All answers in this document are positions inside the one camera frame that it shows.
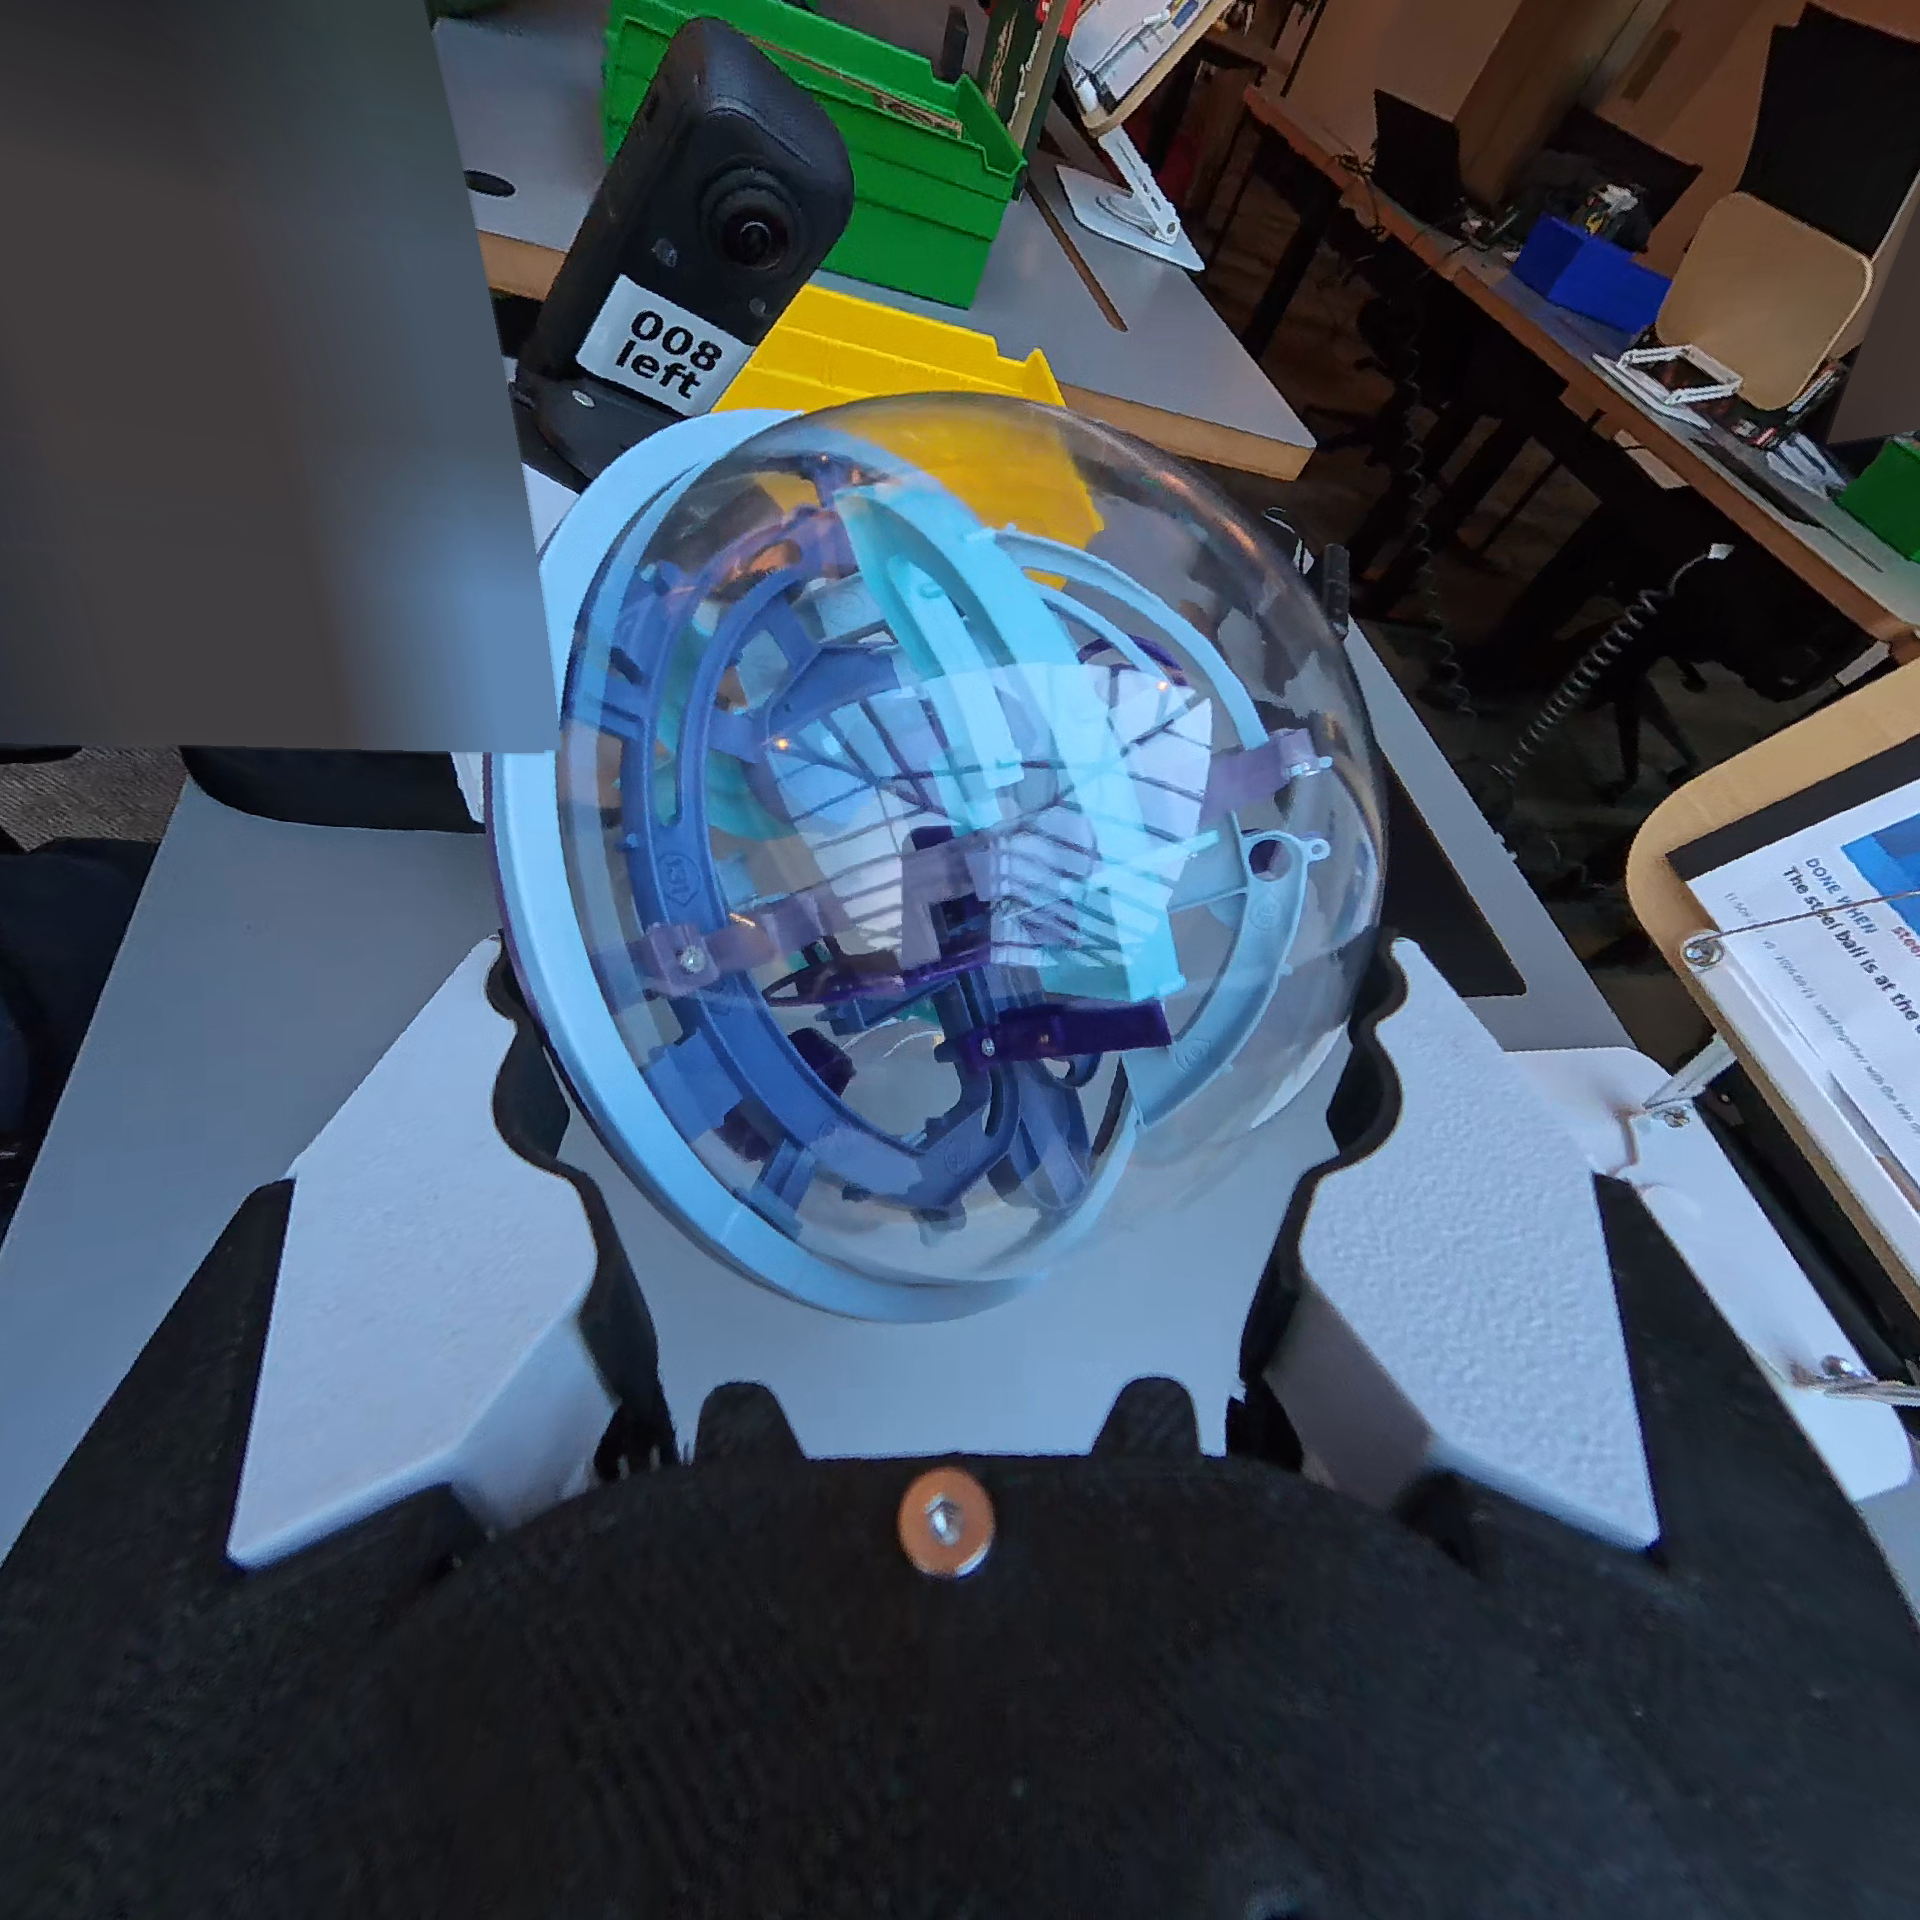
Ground yellow plastic bin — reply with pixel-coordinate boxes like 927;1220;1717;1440
711;286;1113;543

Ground green plastic bin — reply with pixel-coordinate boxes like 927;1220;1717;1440
599;0;1028;308

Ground small white frame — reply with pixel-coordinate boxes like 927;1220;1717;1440
1594;344;1743;411

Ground small green bin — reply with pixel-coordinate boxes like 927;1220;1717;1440
1837;435;1920;565

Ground clear maze ball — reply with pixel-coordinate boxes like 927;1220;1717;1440
486;392;1390;1326

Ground wooden instruction board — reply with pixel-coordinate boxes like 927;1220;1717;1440
1073;0;1225;136
1627;661;1920;1307

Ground green red carton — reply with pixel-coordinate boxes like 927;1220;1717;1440
982;0;1074;154

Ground pale wooden chair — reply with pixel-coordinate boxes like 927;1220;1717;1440
1658;191;1877;414

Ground long wooden-edged desk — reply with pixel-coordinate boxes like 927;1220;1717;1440
1246;83;1920;663

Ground blue plastic bin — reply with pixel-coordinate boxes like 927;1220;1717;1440
1511;214;1674;332

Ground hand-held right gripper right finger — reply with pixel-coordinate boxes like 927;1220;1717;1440
1230;932;1671;1556

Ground white board stand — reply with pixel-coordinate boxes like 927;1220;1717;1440
1515;1043;1920;1501
1057;128;1209;272

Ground black laptop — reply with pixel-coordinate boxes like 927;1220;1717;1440
1372;90;1466;213

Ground black coiled cable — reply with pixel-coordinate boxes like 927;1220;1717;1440
1500;546;1735;782

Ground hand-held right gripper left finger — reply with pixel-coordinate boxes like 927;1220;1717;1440
223;932;676;1575

